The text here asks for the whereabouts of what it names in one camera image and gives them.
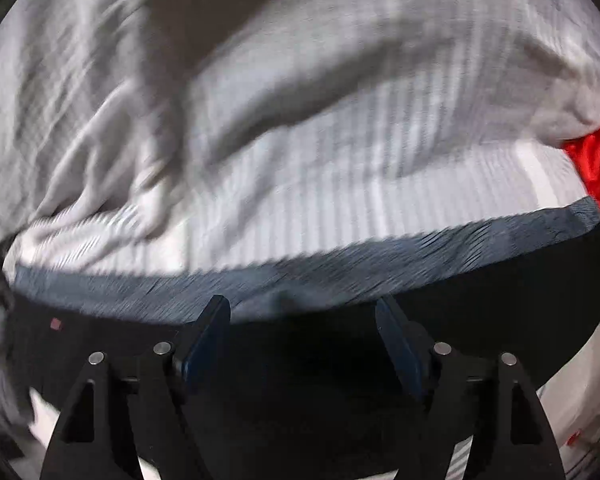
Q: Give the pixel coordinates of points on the grey white striped blanket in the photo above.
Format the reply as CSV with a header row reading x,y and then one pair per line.
x,y
105,85

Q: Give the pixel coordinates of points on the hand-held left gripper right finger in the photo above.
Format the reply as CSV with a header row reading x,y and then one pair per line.
x,y
397,347

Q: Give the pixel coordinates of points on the white cloth red print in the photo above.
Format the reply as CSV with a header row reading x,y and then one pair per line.
x,y
585,390

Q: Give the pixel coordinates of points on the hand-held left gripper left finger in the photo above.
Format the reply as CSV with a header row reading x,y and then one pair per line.
x,y
207,342

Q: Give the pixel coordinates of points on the white mattress grey curved stripes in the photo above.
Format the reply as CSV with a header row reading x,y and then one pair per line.
x,y
330,205

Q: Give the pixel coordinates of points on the black pants patterned blue waistband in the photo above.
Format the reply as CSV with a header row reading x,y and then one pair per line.
x,y
305,375

